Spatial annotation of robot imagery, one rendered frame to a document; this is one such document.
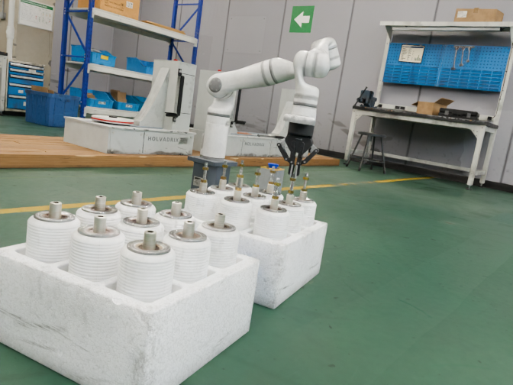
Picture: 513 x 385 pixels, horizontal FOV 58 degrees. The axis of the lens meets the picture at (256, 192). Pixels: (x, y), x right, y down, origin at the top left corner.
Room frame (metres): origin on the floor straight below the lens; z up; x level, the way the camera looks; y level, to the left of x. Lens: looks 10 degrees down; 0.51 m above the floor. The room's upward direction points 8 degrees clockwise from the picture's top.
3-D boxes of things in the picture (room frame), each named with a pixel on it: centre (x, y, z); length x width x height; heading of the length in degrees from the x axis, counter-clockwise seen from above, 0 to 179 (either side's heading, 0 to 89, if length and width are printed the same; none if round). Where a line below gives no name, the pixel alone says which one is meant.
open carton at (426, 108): (5.92, -2.00, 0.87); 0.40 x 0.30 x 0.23; 40
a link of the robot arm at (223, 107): (1.84, 0.19, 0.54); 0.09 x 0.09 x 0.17; 68
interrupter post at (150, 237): (0.78, 0.17, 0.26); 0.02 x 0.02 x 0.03
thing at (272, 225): (1.27, -0.05, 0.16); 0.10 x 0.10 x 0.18
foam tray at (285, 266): (1.43, 0.00, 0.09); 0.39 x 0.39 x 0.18; 66
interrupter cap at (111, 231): (0.83, 0.28, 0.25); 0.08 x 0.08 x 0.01
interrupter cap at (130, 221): (0.94, 0.23, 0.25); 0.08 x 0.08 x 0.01
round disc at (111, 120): (3.44, 1.13, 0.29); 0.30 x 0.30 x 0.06
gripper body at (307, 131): (1.38, -0.10, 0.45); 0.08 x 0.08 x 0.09
